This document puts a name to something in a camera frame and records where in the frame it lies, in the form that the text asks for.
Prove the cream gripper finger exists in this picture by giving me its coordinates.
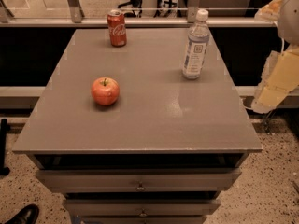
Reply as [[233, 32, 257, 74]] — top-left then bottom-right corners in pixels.
[[251, 46, 299, 114], [254, 0, 283, 22]]

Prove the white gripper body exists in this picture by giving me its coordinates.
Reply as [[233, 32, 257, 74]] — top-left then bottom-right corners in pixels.
[[278, 0, 299, 45]]

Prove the red coke can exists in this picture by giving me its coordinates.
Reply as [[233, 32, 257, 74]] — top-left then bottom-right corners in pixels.
[[107, 9, 127, 47]]

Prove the clear plastic water bottle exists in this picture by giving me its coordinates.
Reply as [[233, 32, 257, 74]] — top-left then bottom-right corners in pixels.
[[182, 9, 210, 79]]

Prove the top grey drawer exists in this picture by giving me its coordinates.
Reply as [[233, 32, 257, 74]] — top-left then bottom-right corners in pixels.
[[36, 168, 241, 193]]

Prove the grey drawer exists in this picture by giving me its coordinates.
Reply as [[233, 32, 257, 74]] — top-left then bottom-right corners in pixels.
[[36, 168, 241, 193], [64, 199, 220, 217]]

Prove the black office chair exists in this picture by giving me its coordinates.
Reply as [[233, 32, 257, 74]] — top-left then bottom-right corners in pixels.
[[118, 0, 142, 18]]

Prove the grey drawer cabinet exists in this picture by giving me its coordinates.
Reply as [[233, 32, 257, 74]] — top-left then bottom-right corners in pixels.
[[13, 28, 262, 224]]

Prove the red apple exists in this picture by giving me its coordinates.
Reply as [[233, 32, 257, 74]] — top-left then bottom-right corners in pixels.
[[91, 77, 120, 105]]

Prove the black metal stand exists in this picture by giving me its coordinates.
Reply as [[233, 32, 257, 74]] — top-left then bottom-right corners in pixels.
[[0, 119, 10, 176]]

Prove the black shoe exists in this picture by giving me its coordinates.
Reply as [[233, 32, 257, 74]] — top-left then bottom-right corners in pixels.
[[5, 204, 39, 224]]

